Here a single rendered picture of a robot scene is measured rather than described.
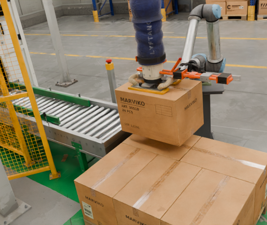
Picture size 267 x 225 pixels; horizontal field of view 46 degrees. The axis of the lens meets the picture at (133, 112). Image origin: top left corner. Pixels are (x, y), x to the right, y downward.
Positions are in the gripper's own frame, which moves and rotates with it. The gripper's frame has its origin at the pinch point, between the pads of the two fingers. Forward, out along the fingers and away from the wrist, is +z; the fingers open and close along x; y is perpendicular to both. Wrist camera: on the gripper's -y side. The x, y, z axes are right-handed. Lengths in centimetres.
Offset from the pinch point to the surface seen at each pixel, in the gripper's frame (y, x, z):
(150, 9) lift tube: 19, 49, 8
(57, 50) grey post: 347, -54, -156
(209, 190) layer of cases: -40, -65, 41
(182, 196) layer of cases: -27, -65, 55
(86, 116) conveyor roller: 129, -68, -7
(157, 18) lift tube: 16.5, 41.8, 2.8
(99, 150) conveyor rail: 71, -70, 35
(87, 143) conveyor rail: 84, -66, 35
